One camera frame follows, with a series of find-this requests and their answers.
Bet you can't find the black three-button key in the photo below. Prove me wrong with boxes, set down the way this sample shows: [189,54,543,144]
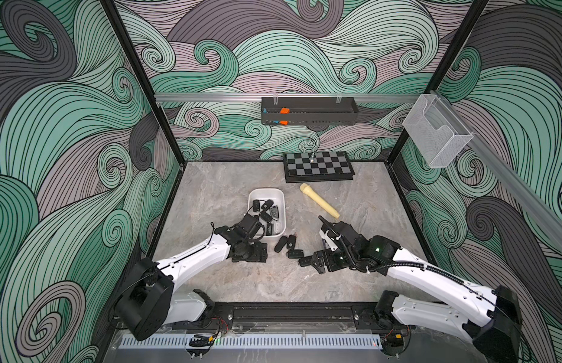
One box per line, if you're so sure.
[297,256,313,267]
[286,249,304,260]

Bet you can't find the right side aluminium rail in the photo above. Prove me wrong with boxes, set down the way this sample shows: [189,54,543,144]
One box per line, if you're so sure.
[431,91,562,255]

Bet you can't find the clear acrylic wall holder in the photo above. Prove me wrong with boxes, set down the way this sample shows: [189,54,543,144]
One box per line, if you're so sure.
[403,94,473,169]

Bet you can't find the black flip key with ring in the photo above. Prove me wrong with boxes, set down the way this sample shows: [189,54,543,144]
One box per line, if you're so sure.
[259,212,273,224]

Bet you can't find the black VW flip key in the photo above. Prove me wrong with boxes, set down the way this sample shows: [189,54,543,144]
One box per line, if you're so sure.
[286,234,297,250]

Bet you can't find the black plain key fob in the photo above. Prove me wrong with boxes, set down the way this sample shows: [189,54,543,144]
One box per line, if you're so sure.
[274,236,288,253]

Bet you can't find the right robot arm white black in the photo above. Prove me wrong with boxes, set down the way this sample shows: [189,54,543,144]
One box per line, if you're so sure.
[311,231,522,362]

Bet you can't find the silver black BMW key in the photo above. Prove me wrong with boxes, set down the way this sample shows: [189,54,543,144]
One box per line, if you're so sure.
[269,206,279,220]

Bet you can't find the black VW key fob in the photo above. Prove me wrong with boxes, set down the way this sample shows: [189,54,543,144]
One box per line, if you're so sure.
[252,200,261,213]

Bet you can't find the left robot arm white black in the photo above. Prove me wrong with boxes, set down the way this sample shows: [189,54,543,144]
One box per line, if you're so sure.
[112,226,268,341]

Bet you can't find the white plastic storage box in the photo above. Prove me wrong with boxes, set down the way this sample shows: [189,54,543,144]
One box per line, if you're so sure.
[248,188,287,242]

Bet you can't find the cream yellow flashlight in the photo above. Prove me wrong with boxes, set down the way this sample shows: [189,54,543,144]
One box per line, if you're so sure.
[300,183,341,219]

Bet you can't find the horizontal aluminium rail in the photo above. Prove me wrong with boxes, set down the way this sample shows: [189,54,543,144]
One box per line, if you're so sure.
[154,92,420,104]

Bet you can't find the black silver chessboard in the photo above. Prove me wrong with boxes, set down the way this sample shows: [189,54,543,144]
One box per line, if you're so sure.
[283,151,355,183]

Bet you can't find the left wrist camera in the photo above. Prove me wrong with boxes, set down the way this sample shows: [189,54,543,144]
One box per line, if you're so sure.
[238,214,263,238]

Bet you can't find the white perforated cable duct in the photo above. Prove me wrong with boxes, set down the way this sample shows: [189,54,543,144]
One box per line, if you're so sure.
[119,333,382,350]

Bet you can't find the black wall tray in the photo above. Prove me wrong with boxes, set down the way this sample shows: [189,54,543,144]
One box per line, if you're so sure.
[261,96,359,127]

